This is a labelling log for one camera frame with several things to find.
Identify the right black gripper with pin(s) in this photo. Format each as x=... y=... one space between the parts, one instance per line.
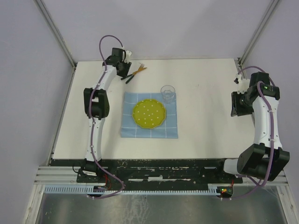
x=236 y=109

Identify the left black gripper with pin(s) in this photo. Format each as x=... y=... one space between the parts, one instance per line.
x=124 y=73

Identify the clear plastic cup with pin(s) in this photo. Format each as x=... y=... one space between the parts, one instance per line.
x=168 y=94

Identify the green polka dot plate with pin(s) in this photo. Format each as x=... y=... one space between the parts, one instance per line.
x=149 y=113

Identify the blue checkered cloth napkin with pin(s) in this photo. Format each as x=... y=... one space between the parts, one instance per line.
x=168 y=129

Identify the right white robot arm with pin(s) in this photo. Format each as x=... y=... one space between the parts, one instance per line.
x=265 y=158

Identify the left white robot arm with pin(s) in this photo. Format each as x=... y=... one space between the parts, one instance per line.
x=96 y=106

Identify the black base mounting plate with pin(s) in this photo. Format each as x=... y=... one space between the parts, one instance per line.
x=114 y=169

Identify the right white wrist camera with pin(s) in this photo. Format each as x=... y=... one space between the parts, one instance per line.
x=242 y=84

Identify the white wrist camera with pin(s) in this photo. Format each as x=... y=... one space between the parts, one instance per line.
x=242 y=84
x=127 y=55

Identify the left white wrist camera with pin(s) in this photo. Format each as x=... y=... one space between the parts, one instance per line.
x=127 y=55

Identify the right aluminium frame post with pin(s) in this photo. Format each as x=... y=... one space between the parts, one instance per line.
x=269 y=12

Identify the aluminium frame post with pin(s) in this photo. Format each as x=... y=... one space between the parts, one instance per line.
x=55 y=31
x=269 y=12

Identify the left aluminium frame post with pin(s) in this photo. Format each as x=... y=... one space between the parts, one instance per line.
x=55 y=31

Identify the aluminium front rail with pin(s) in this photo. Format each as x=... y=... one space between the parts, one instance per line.
x=66 y=175

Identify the blue slotted cable duct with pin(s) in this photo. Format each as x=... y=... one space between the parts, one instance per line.
x=210 y=190

